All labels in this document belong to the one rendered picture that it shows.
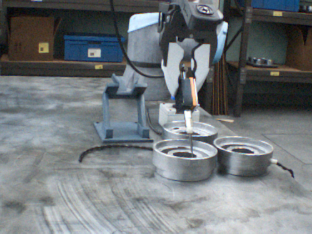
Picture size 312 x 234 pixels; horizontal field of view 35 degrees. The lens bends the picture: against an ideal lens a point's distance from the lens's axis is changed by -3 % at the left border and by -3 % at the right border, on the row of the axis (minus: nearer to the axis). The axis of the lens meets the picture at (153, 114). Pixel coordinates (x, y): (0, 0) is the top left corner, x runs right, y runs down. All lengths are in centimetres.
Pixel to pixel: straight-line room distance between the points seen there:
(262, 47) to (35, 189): 472
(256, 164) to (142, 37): 62
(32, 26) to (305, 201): 368
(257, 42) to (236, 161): 451
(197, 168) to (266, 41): 461
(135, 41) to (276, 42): 412
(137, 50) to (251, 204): 72
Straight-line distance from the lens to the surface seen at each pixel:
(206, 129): 100
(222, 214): 71
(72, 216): 67
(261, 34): 534
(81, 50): 438
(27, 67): 427
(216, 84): 466
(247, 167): 85
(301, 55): 504
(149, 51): 135
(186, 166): 79
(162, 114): 110
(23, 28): 429
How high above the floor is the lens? 109
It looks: 14 degrees down
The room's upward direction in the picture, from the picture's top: 4 degrees clockwise
